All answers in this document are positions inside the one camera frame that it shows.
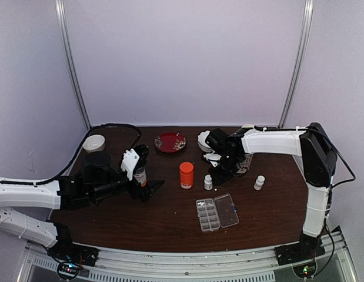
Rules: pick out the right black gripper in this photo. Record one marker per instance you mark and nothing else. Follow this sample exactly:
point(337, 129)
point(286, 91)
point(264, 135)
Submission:
point(220, 179)

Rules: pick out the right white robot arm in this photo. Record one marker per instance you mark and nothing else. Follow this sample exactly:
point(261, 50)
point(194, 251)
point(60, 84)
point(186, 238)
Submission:
point(230, 155)

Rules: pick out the orange pill bottle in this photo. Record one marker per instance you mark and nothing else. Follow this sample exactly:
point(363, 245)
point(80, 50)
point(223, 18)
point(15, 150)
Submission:
point(186, 175)

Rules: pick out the white ceramic rice bowl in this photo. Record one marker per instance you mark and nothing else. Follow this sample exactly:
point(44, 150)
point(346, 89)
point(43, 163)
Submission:
point(94, 143)

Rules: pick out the floral mug yellow inside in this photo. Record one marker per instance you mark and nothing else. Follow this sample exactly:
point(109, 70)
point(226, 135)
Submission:
point(243, 166)

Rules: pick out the cream ribbed mug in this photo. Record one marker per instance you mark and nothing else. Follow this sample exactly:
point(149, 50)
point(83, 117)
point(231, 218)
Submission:
point(248, 126)

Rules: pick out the right aluminium frame post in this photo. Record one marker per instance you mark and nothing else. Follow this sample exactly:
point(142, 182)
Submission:
point(300, 54)

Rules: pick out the front aluminium rail base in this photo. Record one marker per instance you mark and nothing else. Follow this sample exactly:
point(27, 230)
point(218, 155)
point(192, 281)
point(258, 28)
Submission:
point(258, 264)

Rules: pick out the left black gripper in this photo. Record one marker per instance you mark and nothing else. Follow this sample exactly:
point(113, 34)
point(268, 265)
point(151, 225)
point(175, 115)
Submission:
point(147, 191)

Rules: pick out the clear plastic pill organizer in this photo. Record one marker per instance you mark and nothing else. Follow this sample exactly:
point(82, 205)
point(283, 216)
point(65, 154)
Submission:
point(217, 213)

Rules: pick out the red floral plate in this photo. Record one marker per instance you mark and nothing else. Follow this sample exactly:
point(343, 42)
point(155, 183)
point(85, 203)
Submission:
point(170, 142)

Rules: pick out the grey lid vitamin bottle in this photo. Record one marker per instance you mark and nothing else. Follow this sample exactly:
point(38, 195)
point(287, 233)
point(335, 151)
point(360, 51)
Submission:
point(140, 176)

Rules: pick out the white scalloped bowl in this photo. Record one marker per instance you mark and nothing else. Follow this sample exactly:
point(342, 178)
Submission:
point(201, 141)

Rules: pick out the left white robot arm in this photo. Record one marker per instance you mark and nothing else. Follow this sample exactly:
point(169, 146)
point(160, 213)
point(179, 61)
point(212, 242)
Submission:
point(95, 182)

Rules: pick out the small white bottle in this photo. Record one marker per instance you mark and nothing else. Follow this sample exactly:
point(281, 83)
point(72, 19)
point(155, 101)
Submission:
point(208, 182)
point(259, 182)

